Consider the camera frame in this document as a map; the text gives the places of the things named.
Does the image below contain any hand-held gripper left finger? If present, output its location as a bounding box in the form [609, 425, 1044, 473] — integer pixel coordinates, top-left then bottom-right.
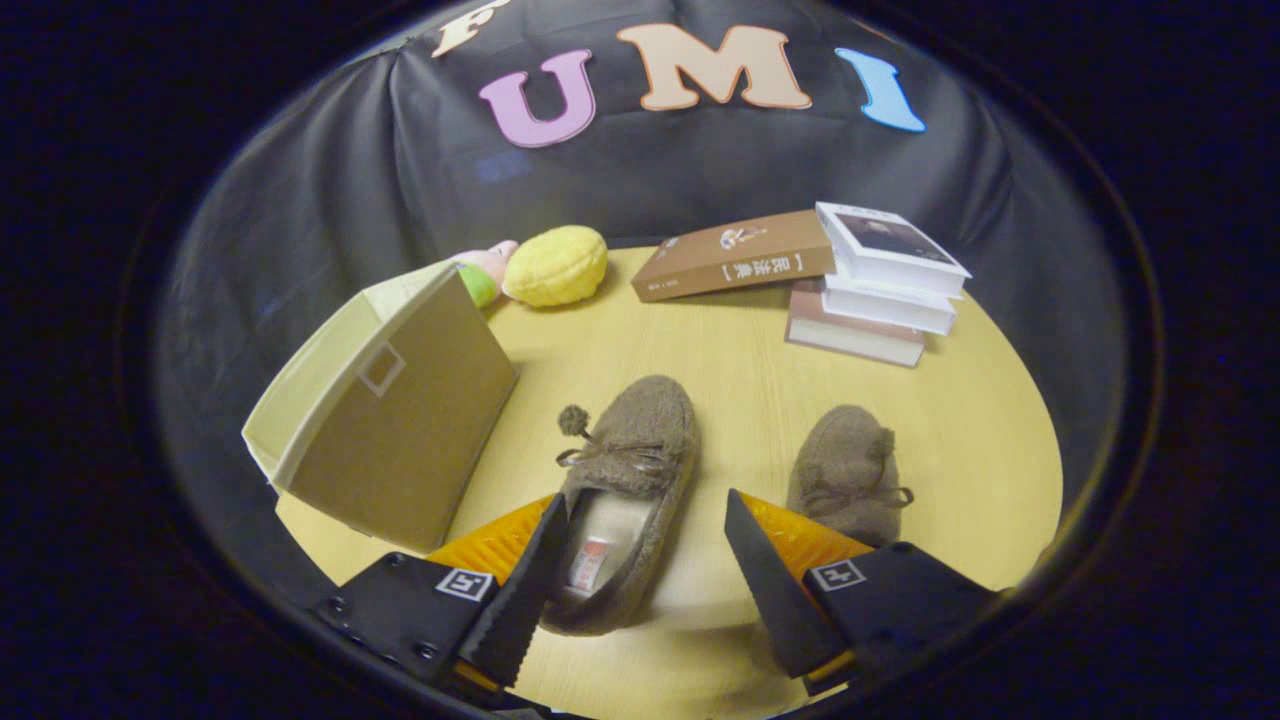
[315, 492, 571, 701]

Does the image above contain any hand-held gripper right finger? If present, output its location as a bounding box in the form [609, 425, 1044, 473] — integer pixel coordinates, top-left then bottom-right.
[724, 488, 1001, 696]

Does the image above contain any brown fuzzy shoe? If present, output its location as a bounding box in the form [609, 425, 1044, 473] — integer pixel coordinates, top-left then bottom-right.
[787, 404, 914, 548]
[540, 375, 699, 637]

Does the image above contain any brown fabric storage box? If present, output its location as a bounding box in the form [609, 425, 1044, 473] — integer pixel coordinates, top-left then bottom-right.
[242, 262, 519, 553]

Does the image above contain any pinkish brown book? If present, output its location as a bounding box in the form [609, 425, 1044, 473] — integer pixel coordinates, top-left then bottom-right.
[786, 280, 926, 368]

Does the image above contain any plain white book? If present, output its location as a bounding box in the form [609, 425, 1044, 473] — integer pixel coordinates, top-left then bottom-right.
[822, 275, 959, 336]

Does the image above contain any pink and green plush toy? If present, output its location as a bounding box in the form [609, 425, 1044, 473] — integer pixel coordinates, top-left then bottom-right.
[450, 240, 519, 309]

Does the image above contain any yellow plush toy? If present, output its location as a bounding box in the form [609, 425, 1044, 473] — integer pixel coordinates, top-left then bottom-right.
[502, 225, 609, 308]

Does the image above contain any white book with portrait cover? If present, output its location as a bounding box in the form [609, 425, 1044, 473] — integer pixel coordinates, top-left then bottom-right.
[815, 202, 972, 299]

